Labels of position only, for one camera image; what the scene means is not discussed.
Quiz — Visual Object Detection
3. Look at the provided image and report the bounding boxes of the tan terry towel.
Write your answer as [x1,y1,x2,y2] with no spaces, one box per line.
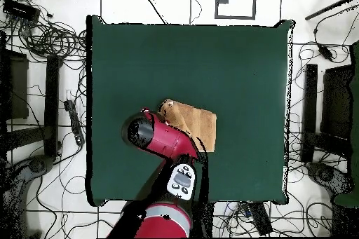
[157,98,217,153]

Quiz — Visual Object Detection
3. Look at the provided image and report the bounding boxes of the dark flat panel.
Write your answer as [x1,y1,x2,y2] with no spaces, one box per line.
[0,49,29,121]
[320,64,355,139]

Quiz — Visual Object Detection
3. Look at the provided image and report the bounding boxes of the dark green table cloth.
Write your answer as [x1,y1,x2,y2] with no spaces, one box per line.
[85,14,295,206]

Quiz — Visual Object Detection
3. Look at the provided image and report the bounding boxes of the black power strip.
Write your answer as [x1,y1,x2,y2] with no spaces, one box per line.
[62,99,86,147]

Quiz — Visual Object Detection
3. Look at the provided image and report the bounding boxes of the black stand bar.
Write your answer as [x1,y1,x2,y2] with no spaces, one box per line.
[301,63,319,163]
[43,55,64,158]

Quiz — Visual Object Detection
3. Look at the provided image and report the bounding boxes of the gray stand foot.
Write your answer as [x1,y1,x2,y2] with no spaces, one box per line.
[305,161,354,195]
[0,154,54,238]

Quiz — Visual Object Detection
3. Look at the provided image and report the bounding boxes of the black rectangular device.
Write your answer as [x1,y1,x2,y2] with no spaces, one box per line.
[248,201,274,236]

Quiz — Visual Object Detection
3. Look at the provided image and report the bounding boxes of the black electronics box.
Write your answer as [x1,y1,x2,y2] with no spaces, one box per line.
[2,0,41,22]

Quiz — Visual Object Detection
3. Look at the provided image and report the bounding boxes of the black power adapter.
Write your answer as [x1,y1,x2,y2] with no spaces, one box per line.
[317,43,334,62]

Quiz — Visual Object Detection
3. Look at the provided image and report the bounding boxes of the black tripod pole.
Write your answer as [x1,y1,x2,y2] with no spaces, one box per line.
[304,0,359,21]

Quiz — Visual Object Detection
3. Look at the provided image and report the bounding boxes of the tangled black cables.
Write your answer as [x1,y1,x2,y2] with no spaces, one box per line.
[0,0,88,63]

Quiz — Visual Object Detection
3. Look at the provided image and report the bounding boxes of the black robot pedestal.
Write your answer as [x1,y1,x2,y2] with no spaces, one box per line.
[193,200,215,238]

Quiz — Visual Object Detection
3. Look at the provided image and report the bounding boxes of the gray square floor frame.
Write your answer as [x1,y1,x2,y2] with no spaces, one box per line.
[214,0,257,20]

